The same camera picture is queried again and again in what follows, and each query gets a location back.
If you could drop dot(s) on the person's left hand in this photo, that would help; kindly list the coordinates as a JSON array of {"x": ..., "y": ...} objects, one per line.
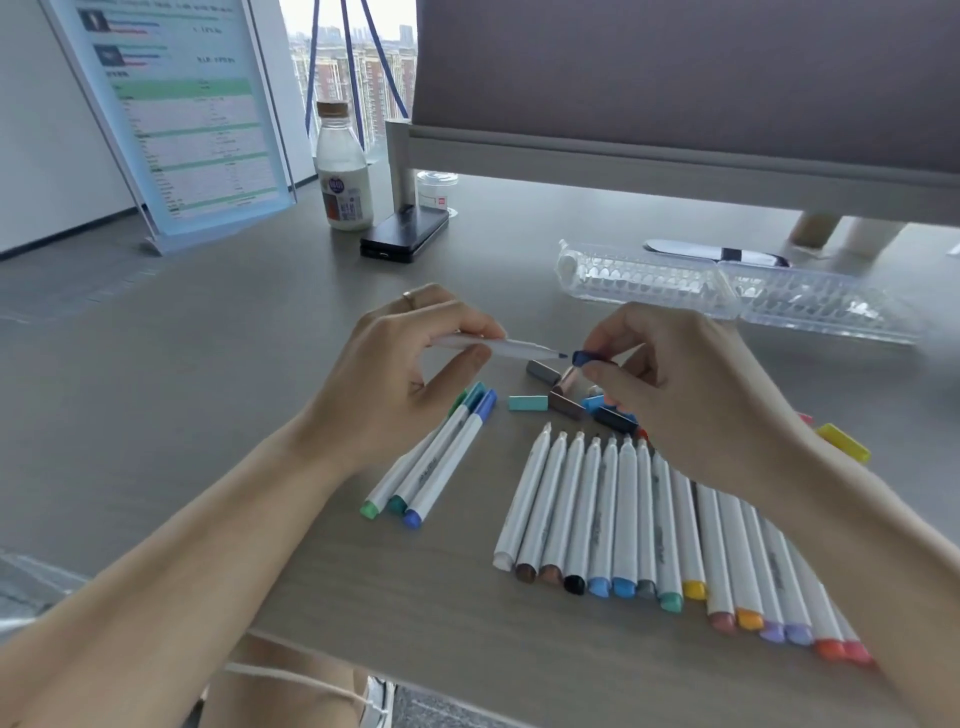
[{"x": 382, "y": 382}]

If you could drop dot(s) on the person's right hand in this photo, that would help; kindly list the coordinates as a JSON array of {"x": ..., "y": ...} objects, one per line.
[{"x": 705, "y": 405}]

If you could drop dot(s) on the blue-ended white marker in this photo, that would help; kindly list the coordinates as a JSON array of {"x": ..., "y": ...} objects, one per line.
[{"x": 448, "y": 463}]

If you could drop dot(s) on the blue marker cap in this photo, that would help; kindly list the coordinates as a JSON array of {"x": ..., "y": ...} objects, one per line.
[{"x": 486, "y": 405}]

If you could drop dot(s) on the navy-ended white marker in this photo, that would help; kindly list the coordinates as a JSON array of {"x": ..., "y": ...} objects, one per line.
[{"x": 495, "y": 347}]

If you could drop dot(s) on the clear plastic marker case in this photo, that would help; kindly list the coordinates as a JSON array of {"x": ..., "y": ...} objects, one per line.
[{"x": 652, "y": 281}]

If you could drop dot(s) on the orange-tipped white marker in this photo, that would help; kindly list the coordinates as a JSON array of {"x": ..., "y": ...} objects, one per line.
[{"x": 739, "y": 562}]

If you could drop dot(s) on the set of red-toned markers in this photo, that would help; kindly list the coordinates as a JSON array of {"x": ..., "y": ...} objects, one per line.
[{"x": 780, "y": 577}]

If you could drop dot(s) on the red-tipped white marker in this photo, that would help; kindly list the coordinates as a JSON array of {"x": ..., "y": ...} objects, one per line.
[{"x": 817, "y": 607}]

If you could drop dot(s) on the pink-ended white marker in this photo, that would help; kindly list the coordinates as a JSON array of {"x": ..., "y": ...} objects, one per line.
[{"x": 855, "y": 649}]

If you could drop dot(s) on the person's right forearm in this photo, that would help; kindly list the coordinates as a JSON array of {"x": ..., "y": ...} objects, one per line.
[{"x": 877, "y": 570}]

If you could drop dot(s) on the person's left forearm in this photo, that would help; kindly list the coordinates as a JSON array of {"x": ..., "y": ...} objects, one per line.
[{"x": 150, "y": 592}]

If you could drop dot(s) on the person's bare leg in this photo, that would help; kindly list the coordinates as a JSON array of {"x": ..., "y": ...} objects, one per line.
[{"x": 277, "y": 697}]

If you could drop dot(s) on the black rectangular power bank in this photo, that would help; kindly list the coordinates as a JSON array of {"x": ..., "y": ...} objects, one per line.
[{"x": 405, "y": 234}]

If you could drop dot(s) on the white milk bottle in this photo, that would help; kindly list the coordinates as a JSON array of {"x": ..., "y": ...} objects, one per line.
[{"x": 345, "y": 195}]

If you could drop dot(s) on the small clear jar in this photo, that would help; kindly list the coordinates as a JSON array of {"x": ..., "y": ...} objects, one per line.
[{"x": 437, "y": 193}]

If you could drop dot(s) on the brown paper cup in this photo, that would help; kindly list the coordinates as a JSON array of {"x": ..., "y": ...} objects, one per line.
[{"x": 814, "y": 229}]

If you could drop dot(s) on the white paper cup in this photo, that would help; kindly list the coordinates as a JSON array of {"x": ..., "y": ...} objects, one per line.
[{"x": 874, "y": 236}]

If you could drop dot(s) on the grey desk divider shelf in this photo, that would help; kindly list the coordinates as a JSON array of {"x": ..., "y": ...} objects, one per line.
[{"x": 675, "y": 75}]

